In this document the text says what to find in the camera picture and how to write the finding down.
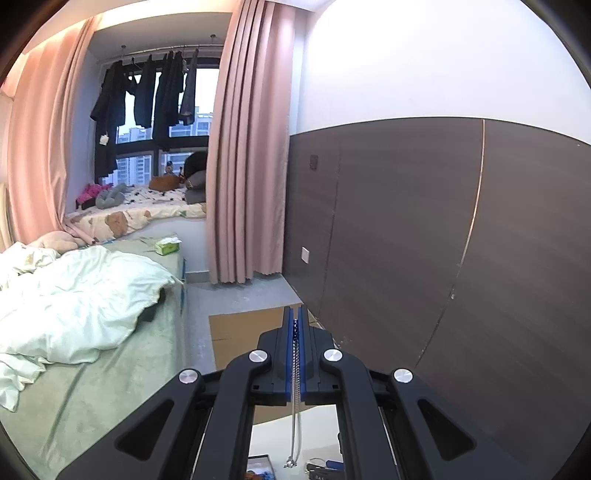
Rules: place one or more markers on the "pale pink plush toy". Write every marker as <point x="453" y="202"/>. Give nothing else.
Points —
<point x="57" y="240"/>

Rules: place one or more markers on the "bear print window seat mat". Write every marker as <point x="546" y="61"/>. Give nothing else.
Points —
<point x="138" y="212"/>

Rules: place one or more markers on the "small capped figurine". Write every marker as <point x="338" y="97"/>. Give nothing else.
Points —
<point x="169" y="168"/>

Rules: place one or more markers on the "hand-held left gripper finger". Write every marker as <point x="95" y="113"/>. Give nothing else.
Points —
<point x="290" y="350"/>
<point x="301" y="350"/>

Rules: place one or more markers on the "dark wall switch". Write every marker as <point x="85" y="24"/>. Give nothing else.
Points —
<point x="313" y="162"/>

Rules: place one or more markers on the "long black hanging garment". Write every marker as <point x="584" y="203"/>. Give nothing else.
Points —
<point x="108" y="115"/>

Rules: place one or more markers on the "black item on bed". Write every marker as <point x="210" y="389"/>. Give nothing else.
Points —
<point x="152" y="309"/>

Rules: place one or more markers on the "beige headboard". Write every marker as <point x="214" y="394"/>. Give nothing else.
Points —
<point x="5" y="217"/>

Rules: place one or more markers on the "bed with green sheet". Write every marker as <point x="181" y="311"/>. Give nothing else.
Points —
<point x="106" y="392"/>

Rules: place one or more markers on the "pale green duvet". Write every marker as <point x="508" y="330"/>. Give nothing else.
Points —
<point x="83" y="300"/>

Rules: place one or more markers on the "brown plush toy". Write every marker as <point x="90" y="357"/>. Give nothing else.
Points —
<point x="164" y="183"/>

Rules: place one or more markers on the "window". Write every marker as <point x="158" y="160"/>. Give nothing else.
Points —
<point x="203" y="124"/>

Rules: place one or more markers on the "flat brown cardboard sheet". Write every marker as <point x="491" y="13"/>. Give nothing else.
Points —
<point x="235" y="332"/>

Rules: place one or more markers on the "black pillow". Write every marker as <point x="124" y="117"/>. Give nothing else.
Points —
<point x="196" y="162"/>

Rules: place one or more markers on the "grey pillow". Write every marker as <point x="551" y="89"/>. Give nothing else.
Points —
<point x="196" y="187"/>

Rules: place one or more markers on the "pink curtain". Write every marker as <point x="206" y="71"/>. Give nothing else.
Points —
<point x="41" y="138"/>
<point x="249" y="138"/>

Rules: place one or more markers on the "white wall socket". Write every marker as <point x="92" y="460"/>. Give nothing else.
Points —
<point x="305" y="254"/>

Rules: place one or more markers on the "dark hanging garment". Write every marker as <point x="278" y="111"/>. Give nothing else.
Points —
<point x="145" y="92"/>
<point x="188" y="92"/>
<point x="167" y="97"/>

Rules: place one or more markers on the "green tissue box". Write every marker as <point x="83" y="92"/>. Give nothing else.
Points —
<point x="167" y="247"/>

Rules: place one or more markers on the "black box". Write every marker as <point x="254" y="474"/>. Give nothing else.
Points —
<point x="264" y="461"/>

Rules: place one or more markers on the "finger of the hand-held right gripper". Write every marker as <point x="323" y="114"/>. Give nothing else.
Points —
<point x="334" y="464"/>

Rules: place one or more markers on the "grey plush toy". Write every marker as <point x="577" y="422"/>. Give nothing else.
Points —
<point x="111" y="196"/>

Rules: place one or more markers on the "clothes rail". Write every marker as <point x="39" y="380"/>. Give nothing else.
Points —
<point x="152" y="48"/>

